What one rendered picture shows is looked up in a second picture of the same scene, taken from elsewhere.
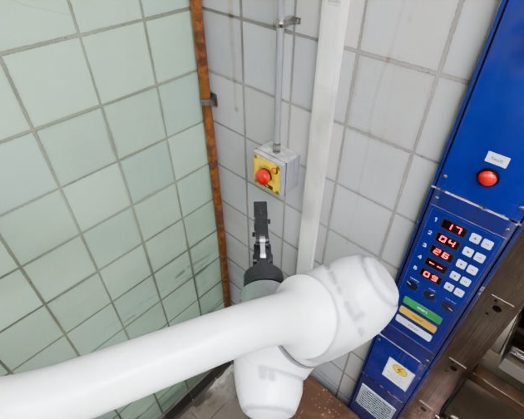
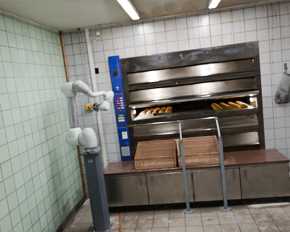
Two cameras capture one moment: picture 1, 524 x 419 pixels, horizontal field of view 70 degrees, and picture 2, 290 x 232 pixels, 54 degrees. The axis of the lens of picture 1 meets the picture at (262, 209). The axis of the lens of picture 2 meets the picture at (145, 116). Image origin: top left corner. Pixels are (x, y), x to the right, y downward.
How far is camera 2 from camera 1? 356 cm
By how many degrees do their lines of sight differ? 46
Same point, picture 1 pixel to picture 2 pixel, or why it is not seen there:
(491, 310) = (128, 109)
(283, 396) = (107, 104)
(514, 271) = (126, 101)
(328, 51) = (94, 84)
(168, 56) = not seen: hidden behind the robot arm
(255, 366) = (104, 103)
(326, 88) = (95, 89)
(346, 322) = (110, 93)
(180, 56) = not seen: hidden behind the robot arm
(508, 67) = (113, 78)
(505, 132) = (116, 84)
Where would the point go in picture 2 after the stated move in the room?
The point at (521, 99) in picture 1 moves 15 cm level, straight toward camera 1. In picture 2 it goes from (116, 80) to (114, 80)
